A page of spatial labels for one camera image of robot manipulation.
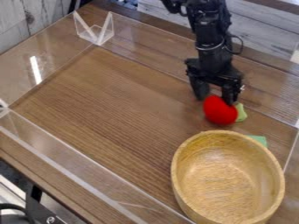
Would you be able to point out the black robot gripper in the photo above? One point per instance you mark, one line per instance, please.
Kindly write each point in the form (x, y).
(213, 68)

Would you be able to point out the red felt strawberry toy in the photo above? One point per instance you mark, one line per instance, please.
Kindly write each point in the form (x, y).
(221, 113)

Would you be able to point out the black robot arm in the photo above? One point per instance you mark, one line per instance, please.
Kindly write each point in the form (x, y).
(210, 20)

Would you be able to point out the green felt piece behind bowl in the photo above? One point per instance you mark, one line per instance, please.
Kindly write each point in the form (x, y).
(259, 140)

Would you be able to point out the wooden oval bowl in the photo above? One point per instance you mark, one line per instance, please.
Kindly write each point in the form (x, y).
(227, 179)

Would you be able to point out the clear acrylic tray enclosure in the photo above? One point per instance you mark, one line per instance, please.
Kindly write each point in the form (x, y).
(97, 116)

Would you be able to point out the black table clamp bracket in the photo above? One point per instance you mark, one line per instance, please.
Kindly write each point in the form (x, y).
(41, 214)

